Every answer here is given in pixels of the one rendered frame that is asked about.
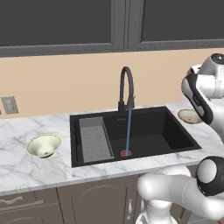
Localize black sink basin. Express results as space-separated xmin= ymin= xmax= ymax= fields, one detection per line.
xmin=69 ymin=105 xmax=203 ymax=168

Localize pale green bowl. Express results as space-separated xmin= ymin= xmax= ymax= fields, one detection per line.
xmin=25 ymin=133 xmax=63 ymax=159

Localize blue water stream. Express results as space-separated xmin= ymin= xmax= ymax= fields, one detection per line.
xmin=124 ymin=108 xmax=133 ymax=153

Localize grey draining rack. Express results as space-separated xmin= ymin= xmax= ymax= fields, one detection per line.
xmin=78 ymin=116 xmax=116 ymax=164

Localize black curved tap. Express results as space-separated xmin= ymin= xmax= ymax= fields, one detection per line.
xmin=117 ymin=66 xmax=136 ymax=112

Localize brown drawer front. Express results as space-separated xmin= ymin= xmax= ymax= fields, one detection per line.
xmin=0 ymin=206 xmax=65 ymax=224
xmin=0 ymin=187 xmax=59 ymax=212

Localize silver cupboard door handle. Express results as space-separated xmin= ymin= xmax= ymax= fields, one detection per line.
xmin=126 ymin=199 xmax=134 ymax=221

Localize grey wall socket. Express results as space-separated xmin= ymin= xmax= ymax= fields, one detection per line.
xmin=0 ymin=95 xmax=20 ymax=116

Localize dark grey wall cupboard door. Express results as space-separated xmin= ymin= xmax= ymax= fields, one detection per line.
xmin=0 ymin=0 xmax=127 ymax=58
xmin=126 ymin=0 xmax=224 ymax=52

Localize silver drawer handle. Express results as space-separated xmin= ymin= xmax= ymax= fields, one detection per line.
xmin=0 ymin=196 xmax=24 ymax=206

